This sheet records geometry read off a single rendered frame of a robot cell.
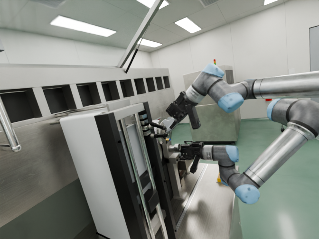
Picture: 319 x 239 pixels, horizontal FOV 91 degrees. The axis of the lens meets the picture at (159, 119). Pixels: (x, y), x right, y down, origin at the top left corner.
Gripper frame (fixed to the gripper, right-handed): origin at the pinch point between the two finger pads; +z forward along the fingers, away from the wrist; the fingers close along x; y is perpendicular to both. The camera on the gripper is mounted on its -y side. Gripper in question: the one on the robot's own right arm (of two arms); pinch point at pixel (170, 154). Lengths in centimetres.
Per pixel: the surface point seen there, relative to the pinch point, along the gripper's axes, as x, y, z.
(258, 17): -444, 158, -68
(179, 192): 10.8, -15.6, -7.2
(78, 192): 39.2, -1.3, 30.3
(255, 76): -444, 15, -51
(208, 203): 10.4, -18.9, -21.1
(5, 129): 62, 37, 0
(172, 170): 11.3, -2.3, -6.2
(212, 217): 18.0, -18.9, -24.8
